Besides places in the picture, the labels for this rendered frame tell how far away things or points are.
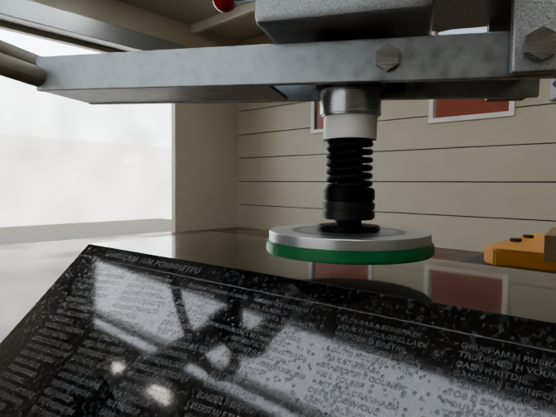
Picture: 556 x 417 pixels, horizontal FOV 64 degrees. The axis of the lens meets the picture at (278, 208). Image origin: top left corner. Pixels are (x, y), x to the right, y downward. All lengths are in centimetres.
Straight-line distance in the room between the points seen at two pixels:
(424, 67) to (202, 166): 865
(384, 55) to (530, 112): 632
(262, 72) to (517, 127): 635
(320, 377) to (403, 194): 693
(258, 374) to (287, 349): 4
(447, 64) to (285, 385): 39
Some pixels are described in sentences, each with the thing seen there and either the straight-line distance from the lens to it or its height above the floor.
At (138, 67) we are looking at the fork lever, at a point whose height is 108.
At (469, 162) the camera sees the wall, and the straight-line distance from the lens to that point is 698.
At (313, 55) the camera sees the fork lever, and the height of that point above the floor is 108.
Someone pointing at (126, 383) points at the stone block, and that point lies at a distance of 63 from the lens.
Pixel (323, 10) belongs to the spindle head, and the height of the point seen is 111.
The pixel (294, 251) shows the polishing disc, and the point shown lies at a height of 84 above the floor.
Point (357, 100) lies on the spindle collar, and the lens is 57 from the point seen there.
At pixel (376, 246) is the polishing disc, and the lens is 51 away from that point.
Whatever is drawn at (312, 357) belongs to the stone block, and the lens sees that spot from 50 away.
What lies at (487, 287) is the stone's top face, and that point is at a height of 80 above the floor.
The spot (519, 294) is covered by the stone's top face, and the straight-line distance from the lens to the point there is 56.
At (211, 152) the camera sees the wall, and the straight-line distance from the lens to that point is 929.
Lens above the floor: 92
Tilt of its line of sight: 3 degrees down
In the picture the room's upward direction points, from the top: 1 degrees clockwise
